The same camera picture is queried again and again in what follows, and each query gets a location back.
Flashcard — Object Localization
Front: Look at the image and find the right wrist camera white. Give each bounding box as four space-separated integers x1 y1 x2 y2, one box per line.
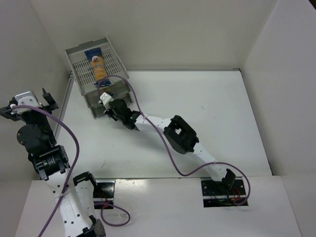
98 92 114 110

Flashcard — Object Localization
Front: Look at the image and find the purple cable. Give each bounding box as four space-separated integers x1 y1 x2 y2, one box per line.
9 105 131 237
97 75 252 206

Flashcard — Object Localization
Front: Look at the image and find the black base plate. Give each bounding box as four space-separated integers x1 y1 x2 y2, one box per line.
200 178 246 208
93 179 116 210

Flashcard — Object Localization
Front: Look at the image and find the aluminium frame rail left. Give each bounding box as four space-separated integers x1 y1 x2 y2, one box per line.
54 71 75 139

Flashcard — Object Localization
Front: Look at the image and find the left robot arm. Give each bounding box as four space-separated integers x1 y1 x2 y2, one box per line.
0 90 106 237

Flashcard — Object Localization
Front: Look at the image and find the blue yellow spaghetti bag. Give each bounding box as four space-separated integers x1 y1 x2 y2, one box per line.
98 86 115 97

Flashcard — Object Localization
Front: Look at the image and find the pasta bag label side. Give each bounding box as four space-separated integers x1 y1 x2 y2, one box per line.
84 47 108 85

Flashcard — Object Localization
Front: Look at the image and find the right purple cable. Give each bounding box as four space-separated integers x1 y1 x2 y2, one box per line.
97 75 252 206

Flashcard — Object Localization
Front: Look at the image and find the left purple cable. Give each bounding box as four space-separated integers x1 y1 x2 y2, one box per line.
9 105 131 237

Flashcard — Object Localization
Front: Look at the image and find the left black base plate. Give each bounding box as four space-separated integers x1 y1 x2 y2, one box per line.
93 179 116 210

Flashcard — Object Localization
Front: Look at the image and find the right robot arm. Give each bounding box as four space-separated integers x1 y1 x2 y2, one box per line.
104 99 215 163

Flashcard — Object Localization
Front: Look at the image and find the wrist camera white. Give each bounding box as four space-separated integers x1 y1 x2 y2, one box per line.
9 90 41 115
98 92 114 110

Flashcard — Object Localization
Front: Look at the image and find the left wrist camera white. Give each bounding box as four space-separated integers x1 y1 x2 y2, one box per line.
9 90 41 115

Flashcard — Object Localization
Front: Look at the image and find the grey three-tier tray shelf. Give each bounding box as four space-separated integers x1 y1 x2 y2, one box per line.
65 37 132 119

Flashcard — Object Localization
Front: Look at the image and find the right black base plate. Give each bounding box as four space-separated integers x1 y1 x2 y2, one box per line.
200 178 246 208

